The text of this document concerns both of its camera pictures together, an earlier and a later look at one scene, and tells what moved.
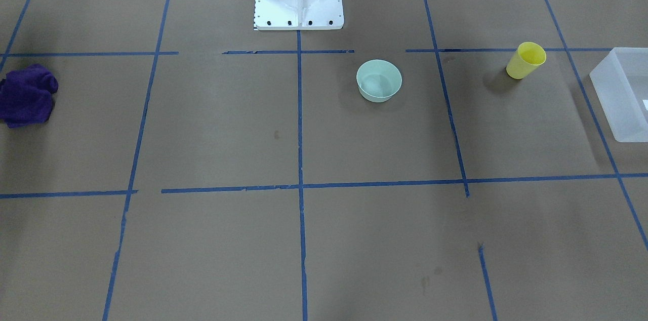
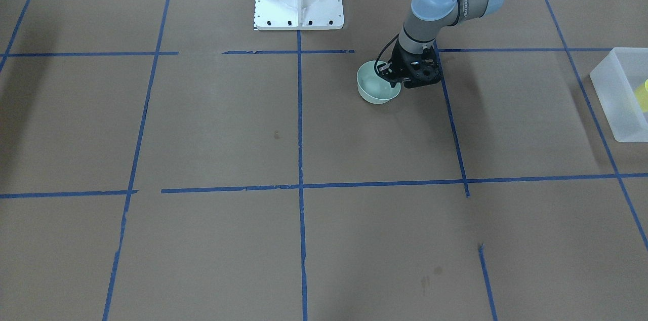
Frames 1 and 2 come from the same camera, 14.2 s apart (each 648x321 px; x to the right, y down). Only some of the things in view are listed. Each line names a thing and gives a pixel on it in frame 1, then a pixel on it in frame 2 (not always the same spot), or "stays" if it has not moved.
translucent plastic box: x=621 y=82 stays
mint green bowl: x=378 y=80 stays
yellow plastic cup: x=528 y=56 → x=641 y=93
